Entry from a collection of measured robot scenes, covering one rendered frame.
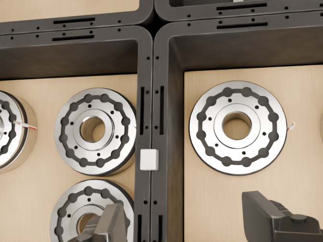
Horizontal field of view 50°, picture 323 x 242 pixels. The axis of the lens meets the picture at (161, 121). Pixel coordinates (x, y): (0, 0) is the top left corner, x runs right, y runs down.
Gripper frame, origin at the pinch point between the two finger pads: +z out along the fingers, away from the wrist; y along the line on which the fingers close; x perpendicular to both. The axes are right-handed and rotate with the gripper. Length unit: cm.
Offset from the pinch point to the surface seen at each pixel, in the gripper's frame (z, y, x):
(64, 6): 34.3, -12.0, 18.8
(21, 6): 35.8, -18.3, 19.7
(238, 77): 26.8, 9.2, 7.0
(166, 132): 16.8, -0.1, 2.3
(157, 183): 15.9, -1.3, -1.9
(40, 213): 27.9, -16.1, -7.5
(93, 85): 30.5, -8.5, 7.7
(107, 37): 20.4, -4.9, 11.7
